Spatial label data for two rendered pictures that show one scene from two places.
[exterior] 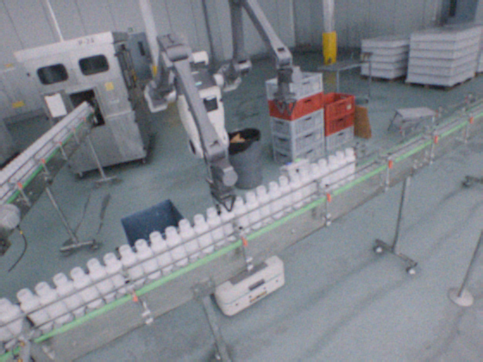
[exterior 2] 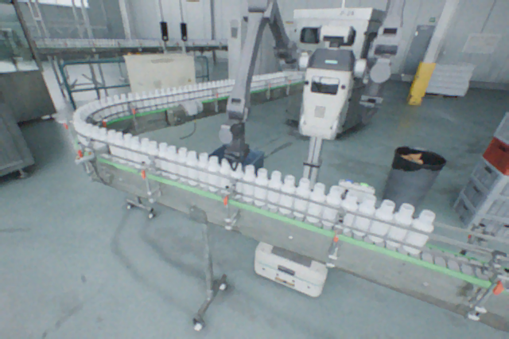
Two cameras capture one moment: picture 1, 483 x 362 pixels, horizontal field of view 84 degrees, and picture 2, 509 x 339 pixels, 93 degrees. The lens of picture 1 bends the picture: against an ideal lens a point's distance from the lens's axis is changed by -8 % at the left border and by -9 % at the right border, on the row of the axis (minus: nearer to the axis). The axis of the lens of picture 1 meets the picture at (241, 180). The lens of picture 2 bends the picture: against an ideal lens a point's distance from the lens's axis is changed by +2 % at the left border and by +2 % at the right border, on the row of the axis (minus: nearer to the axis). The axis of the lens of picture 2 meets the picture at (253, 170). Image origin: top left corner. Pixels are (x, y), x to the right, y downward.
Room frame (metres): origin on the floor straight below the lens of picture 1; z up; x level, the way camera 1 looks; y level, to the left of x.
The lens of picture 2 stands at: (0.43, -0.65, 1.66)
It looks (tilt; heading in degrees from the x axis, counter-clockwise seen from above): 30 degrees down; 48
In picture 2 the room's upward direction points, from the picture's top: 3 degrees clockwise
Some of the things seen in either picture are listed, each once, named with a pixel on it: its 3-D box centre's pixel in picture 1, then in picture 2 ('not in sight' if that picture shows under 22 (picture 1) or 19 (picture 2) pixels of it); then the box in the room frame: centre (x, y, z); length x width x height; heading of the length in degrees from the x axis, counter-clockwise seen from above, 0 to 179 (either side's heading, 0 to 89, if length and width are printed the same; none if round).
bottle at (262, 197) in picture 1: (262, 203); (274, 189); (1.06, -0.08, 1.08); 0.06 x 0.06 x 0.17
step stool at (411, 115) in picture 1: (410, 122); not in sight; (3.73, -2.57, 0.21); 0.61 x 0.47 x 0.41; 169
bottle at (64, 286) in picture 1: (69, 292); (130, 150); (0.71, 0.67, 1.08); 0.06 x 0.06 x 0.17
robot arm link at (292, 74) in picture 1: (288, 68); (384, 60); (1.28, -0.28, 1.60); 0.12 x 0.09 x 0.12; 26
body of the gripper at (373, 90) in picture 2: (284, 89); (374, 88); (1.32, -0.26, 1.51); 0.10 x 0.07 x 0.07; 25
